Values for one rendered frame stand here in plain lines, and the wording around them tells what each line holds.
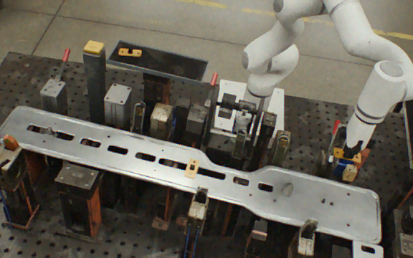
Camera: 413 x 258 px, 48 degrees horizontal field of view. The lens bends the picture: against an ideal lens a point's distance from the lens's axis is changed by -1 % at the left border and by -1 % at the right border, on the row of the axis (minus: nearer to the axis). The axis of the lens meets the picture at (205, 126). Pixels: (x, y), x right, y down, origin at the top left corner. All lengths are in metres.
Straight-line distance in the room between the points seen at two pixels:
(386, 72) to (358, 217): 0.61
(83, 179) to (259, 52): 0.80
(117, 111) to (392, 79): 0.95
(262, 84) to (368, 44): 0.72
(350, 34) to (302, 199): 0.61
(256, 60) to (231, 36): 2.21
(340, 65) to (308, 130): 1.77
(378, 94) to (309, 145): 1.03
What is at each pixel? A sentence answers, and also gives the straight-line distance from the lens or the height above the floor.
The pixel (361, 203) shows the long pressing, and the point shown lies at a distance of 1.71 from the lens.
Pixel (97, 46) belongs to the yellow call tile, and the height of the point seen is 1.16.
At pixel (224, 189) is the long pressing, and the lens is 1.59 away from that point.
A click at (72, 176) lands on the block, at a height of 1.03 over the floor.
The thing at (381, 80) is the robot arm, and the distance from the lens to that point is 1.24.
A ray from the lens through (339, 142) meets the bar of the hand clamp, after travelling 1.66.
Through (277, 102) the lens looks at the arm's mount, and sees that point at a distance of 2.25.
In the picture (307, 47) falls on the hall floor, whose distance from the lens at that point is 4.10.
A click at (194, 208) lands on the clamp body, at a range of 1.48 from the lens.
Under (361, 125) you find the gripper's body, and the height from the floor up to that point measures 1.42.
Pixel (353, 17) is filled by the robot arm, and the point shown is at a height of 1.62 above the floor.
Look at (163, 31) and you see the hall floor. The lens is 3.96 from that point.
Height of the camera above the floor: 2.27
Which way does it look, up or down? 46 degrees down
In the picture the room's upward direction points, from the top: 10 degrees clockwise
